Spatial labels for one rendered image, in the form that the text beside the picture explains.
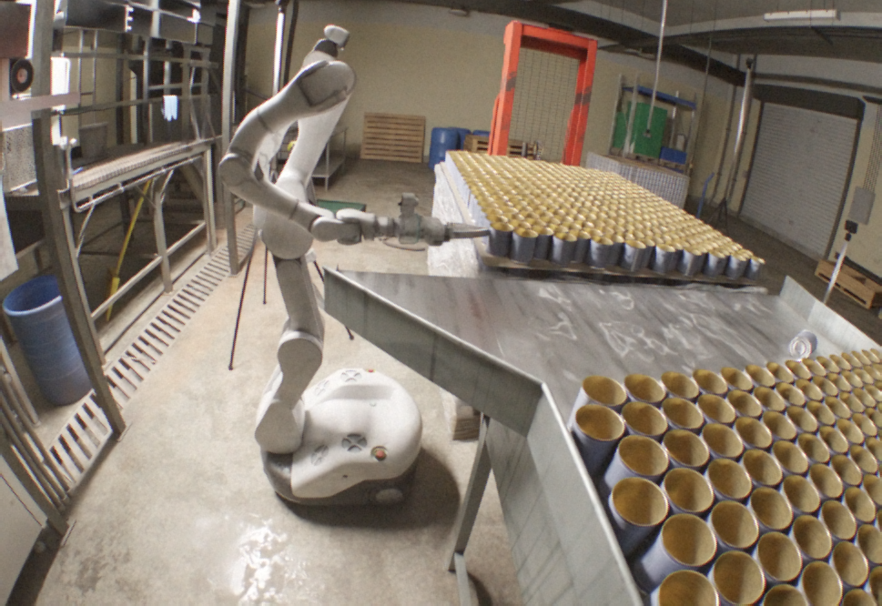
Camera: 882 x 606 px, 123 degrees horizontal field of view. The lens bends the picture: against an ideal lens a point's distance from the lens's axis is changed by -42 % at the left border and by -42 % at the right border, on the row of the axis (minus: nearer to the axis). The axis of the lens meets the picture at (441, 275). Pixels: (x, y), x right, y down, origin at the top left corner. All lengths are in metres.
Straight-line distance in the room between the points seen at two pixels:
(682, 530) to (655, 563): 0.06
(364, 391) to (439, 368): 1.14
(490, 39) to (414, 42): 1.79
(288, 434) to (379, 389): 0.45
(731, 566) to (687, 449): 0.19
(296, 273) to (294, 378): 0.37
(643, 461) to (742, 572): 0.20
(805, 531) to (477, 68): 10.04
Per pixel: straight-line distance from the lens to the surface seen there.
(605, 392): 0.64
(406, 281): 0.98
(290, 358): 1.37
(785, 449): 0.71
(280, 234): 1.18
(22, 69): 1.54
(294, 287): 1.29
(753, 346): 1.16
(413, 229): 1.05
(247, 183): 1.03
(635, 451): 0.57
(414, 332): 0.66
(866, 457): 0.85
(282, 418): 1.55
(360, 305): 0.75
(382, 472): 1.54
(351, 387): 1.76
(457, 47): 10.14
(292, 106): 0.96
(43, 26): 1.80
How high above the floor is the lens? 1.50
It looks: 24 degrees down
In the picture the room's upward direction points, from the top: 7 degrees clockwise
